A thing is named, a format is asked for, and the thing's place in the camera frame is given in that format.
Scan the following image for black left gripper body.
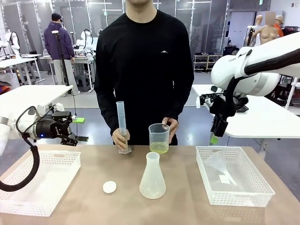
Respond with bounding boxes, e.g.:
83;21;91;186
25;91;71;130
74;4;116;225
34;118;62;141

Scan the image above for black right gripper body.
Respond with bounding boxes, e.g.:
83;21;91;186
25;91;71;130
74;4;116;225
210;95;237;118

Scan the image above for translucent plastic funnel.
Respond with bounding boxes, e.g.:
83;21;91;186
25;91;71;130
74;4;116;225
205;150;237;186

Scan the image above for translucent plastic graduated cylinder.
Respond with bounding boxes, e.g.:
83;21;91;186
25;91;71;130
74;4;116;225
116;101;132;154

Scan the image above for clear plastic beaker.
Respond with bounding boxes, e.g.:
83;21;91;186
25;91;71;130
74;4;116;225
148;123;170;155

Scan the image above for translucent plastic conical flask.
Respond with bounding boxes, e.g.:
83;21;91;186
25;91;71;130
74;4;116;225
139;151;166;199

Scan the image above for person's right forearm black sleeve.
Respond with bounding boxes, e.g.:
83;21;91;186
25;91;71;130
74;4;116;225
95;86;119;135

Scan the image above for person's left forearm black sleeve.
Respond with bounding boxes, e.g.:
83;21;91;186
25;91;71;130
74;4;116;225
165;86;195;122

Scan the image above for person's left hand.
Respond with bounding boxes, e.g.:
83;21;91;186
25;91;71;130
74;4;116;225
161;117;179;143

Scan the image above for person's right hand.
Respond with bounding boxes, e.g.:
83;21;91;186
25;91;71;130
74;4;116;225
112;127;131;150

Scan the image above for white curved side table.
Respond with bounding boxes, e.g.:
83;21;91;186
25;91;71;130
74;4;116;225
192;84;300;139

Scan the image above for grey step stool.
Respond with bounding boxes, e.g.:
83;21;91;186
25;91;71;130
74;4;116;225
74;74;91;92

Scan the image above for white shoe rack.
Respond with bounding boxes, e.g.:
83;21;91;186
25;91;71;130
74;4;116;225
193;53;222;73

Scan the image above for white perforated plastic basket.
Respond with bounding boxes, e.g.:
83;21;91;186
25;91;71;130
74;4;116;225
0;150;82;218
195;145;276;208

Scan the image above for white background workbench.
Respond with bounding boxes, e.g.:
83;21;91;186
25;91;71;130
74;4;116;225
38;55;97;92

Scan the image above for white round cap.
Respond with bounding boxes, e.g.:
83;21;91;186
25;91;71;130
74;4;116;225
102;180;117;194

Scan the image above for person in purple jacket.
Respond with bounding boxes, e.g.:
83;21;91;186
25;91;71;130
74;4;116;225
44;13;80;94

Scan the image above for white background desk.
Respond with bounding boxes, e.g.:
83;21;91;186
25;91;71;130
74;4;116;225
0;57;45;86

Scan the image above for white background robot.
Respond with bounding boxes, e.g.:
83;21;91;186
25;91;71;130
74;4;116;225
4;29;22;59
75;29;94;51

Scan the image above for beige mannequin torso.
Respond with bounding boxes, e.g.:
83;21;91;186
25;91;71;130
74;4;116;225
257;11;279;46

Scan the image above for person in black sweater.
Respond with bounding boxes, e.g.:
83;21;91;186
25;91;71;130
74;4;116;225
93;0;195;146

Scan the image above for orange clothed mannequin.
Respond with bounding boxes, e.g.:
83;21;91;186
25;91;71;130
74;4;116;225
274;15;285;37

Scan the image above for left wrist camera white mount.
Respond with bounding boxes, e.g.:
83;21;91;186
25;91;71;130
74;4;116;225
48;102;65;113

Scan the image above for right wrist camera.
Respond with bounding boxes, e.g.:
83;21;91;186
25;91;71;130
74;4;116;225
196;92;218;109

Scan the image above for black camera tripod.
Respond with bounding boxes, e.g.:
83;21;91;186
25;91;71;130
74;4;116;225
51;30;71;86

